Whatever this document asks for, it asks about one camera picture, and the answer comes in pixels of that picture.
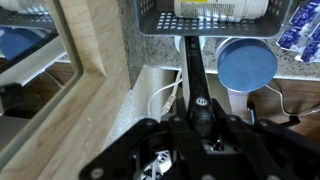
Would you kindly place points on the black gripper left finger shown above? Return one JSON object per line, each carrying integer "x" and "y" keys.
{"x": 178, "y": 133}

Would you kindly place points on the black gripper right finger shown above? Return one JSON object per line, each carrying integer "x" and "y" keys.
{"x": 243, "y": 133}

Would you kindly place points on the black white electric toothbrush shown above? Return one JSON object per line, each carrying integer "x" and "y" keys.
{"x": 196, "y": 73}

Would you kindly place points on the white toothbrush charging base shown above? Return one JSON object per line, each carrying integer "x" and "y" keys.
{"x": 178, "y": 42}

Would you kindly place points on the wood framed mirror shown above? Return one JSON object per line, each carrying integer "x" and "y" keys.
{"x": 100, "y": 100}

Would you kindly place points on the blue white sachet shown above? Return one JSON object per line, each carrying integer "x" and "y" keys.
{"x": 308, "y": 51}
{"x": 289, "y": 38}
{"x": 301, "y": 13}

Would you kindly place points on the grey perforated plastic basket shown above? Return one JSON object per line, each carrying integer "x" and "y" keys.
{"x": 213, "y": 28}

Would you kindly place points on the white lotion bottle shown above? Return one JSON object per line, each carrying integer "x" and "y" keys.
{"x": 220, "y": 9}

